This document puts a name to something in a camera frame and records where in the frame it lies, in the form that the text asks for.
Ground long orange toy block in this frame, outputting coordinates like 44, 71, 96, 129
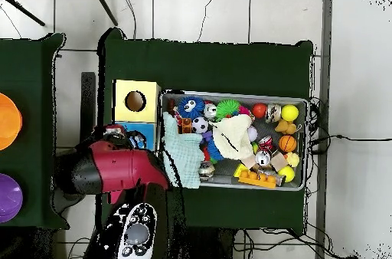
238, 169, 278, 190

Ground grey floor cable cover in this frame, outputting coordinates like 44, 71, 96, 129
315, 0, 334, 259

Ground thin black floor cable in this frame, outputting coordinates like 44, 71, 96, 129
309, 134, 392, 143

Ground black stand legs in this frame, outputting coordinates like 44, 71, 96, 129
0, 0, 119, 27

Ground wooden box with three holes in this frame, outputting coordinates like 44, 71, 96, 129
107, 79, 162, 205

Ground silver wire mesh bin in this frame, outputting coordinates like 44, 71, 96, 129
155, 88, 310, 192

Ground orange mini basketball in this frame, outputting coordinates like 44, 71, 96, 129
278, 135, 298, 153

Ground green spiky rubber ball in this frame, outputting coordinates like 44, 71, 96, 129
215, 99, 241, 119

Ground black floor post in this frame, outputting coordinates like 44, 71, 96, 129
80, 71, 96, 146

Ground blue spiky ball with eyes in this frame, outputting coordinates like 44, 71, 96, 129
178, 96, 205, 120

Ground purple plastic bowl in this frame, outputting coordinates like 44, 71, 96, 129
0, 172, 24, 224

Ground large yellow ball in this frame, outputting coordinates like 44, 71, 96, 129
281, 104, 300, 123

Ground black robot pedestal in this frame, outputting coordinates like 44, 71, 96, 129
183, 226, 237, 259

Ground mint muslin cloth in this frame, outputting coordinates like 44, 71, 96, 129
162, 111, 205, 189

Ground black and white soccer ball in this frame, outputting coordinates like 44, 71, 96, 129
191, 116, 210, 135

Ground dark green tablecloth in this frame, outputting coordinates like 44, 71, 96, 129
0, 32, 70, 231
96, 27, 315, 235

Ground orange plastic bowl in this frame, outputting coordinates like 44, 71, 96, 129
0, 92, 23, 151

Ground clear bottle blue label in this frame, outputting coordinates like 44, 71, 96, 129
126, 131, 147, 150

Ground red rubber ball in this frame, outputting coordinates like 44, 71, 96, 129
251, 103, 268, 119

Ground grey round stand base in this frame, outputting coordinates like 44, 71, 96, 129
50, 189, 88, 215

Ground red soda can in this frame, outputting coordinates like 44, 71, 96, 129
255, 136, 274, 167

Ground cream muslin cloth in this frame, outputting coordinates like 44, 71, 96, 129
211, 113, 256, 162

